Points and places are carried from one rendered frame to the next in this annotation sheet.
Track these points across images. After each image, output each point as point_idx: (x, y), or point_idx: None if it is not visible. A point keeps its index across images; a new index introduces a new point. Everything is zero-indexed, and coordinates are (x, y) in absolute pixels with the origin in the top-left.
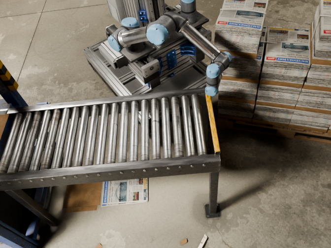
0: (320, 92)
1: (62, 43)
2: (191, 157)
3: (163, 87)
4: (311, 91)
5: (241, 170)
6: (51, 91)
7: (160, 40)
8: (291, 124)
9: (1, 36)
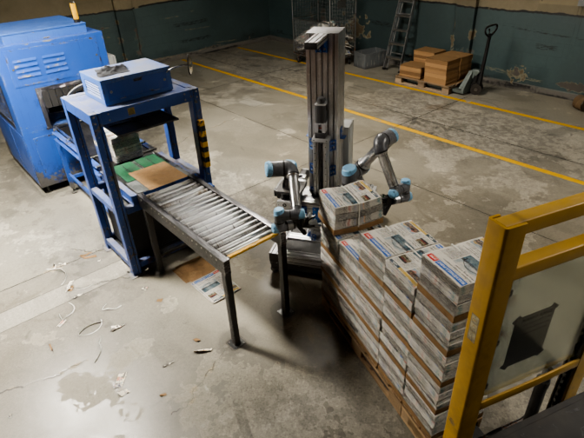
0: (367, 301)
1: None
2: (215, 250)
3: (315, 245)
4: (362, 297)
5: (291, 341)
6: (263, 204)
7: (266, 172)
8: (357, 336)
9: (287, 153)
